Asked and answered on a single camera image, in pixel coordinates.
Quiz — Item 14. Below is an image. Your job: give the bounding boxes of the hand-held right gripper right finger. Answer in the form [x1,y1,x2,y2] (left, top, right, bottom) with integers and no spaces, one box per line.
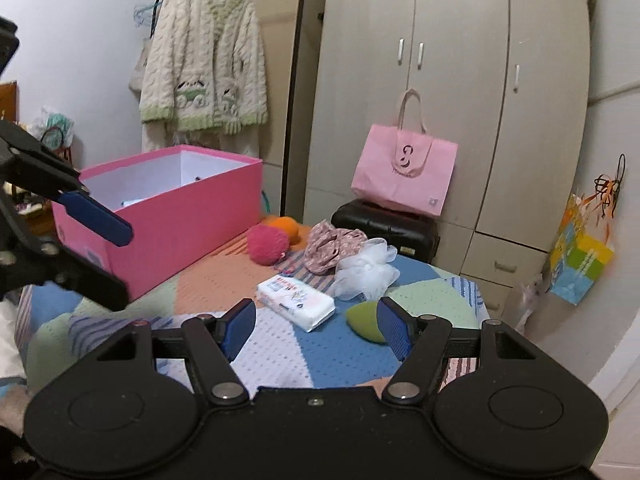
[377,297,538,406]

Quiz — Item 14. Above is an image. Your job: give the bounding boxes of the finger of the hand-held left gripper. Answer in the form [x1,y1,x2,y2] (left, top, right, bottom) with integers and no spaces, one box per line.
[0,200,132,311]
[0,120,134,247]

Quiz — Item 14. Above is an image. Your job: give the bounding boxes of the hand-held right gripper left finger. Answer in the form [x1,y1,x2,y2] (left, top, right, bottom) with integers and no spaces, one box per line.
[95,298,257,406]

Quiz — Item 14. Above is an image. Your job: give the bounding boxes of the green sponge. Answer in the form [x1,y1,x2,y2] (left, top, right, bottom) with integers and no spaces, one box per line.
[346,300,388,344]

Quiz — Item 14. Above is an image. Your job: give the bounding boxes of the white tissue packet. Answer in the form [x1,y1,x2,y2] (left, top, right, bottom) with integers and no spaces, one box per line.
[256,275,336,332]

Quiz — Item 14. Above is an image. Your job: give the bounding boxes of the white mesh bath pouf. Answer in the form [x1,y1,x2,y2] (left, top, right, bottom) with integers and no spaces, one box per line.
[330,237,401,302]

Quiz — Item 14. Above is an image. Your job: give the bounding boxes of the pink fuzzy ball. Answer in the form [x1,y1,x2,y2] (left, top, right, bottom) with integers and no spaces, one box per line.
[247,224,292,266]

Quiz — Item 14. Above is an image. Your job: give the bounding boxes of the pink cardboard box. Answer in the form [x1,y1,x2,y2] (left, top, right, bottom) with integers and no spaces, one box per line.
[52,144,264,302]

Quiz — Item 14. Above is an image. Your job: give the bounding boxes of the pink floral cloth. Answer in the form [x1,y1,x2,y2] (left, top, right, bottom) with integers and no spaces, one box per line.
[303,220,368,275]

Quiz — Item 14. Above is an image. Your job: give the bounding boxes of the orange ball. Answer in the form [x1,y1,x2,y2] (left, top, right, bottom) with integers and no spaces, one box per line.
[263,215,300,246]

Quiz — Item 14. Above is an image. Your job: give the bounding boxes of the woven handbag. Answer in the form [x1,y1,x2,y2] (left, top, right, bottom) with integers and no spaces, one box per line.
[40,127,75,166]

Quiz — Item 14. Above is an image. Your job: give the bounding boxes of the patchwork blanket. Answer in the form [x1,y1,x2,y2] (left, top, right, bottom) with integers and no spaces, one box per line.
[15,220,488,396]

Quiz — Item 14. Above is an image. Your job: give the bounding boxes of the green white plastic package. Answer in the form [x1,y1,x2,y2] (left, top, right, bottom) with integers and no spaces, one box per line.
[32,105,76,143]

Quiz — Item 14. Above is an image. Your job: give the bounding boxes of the black suitcase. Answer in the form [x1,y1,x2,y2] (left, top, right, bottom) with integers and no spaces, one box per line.
[331,199,441,264]

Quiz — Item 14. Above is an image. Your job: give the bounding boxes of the beige canvas tote bag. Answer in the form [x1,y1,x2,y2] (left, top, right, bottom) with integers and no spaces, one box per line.
[129,35,153,93]

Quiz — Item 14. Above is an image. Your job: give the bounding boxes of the clear plastic bag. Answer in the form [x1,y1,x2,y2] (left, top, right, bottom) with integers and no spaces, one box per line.
[517,270,551,336]

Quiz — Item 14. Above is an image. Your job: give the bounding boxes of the pink tote bag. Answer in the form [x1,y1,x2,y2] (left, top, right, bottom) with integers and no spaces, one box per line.
[351,88,459,218]

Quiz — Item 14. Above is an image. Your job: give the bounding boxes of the cream knitted cardigan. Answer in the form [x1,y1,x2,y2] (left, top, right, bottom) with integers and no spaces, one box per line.
[139,0,268,136]

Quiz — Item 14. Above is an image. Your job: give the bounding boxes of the colourful paper gift bag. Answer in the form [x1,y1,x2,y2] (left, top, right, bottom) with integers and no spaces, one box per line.
[547,192,615,306]

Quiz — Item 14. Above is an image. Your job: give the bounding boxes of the beige wardrobe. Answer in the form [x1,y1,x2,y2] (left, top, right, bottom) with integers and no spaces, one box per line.
[302,0,593,316]

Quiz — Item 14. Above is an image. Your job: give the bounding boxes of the orange ribbon bundle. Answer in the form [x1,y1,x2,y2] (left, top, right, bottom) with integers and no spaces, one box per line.
[594,154,628,221]

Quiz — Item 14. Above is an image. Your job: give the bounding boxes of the blue wire clothes hangers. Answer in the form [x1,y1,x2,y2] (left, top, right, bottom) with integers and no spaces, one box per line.
[134,2,163,28]

